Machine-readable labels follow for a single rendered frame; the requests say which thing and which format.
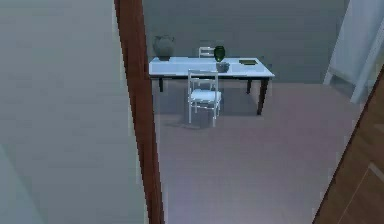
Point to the grey round jug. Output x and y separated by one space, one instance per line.
163 46

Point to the dark green book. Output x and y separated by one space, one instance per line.
248 62

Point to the white wooden chair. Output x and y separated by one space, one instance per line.
205 52
203 96

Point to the white table with dark legs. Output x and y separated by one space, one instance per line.
186 66

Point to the grey bowl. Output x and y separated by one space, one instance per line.
222 66

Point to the brown wooden door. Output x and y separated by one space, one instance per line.
356 173

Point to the white folding stand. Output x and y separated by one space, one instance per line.
360 46

